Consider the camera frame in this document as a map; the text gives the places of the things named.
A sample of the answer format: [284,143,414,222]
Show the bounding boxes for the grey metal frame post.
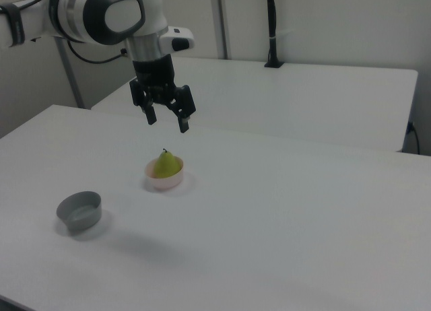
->
[55,37,86,110]
[209,0,234,61]

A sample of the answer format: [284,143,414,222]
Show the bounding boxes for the black strap on arm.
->
[0,2,28,49]

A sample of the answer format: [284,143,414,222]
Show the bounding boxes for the grey bowl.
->
[56,191,102,237]

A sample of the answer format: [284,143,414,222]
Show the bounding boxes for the black pole with clamp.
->
[264,0,285,69]

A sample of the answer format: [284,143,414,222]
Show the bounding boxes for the white side table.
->
[90,56,420,153]

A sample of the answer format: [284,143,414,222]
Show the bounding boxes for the green pear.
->
[153,148,180,179]

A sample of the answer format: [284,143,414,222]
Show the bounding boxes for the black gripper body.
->
[131,55,176,106]

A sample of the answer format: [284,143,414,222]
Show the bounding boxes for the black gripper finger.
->
[166,84,197,135]
[129,79,158,126]

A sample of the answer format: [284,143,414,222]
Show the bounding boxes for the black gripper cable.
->
[68,40,131,65]

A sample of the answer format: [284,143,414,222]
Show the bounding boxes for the pink bowl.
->
[144,157,185,191]

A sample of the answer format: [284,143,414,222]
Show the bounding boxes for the black cable at table side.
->
[405,121,422,156]

